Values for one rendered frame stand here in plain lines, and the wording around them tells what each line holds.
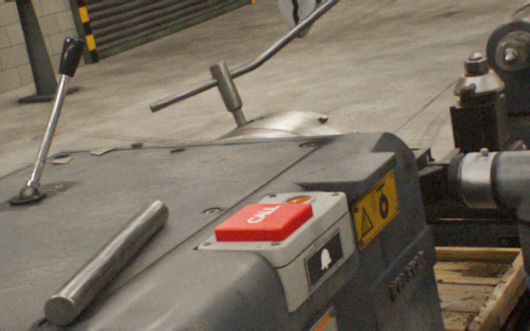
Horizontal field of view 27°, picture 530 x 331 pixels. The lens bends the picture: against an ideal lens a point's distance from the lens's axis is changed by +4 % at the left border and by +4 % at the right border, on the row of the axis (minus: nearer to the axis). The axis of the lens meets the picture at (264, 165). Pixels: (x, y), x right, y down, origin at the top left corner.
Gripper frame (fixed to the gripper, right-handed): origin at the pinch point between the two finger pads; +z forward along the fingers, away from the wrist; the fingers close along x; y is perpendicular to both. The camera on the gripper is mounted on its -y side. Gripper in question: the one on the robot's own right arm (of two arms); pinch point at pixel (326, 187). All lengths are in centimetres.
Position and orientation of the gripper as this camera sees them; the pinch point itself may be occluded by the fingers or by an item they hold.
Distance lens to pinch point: 155.7
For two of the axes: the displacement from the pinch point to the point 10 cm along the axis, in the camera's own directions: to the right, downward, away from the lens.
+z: -8.7, 0.3, 4.9
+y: 4.6, -2.9, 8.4
